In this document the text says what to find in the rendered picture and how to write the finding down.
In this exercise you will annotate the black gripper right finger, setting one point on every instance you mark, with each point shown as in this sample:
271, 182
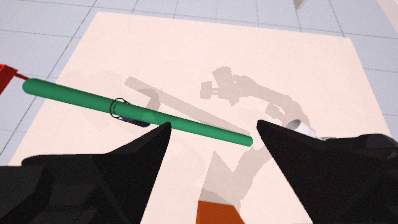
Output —
326, 178

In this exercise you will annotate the green cylindrical rod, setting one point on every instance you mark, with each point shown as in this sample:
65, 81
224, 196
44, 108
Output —
57, 92

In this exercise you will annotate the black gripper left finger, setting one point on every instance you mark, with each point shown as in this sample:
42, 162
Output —
126, 175

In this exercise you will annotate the grey open-top faceted cup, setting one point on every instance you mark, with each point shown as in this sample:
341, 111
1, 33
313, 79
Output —
300, 126

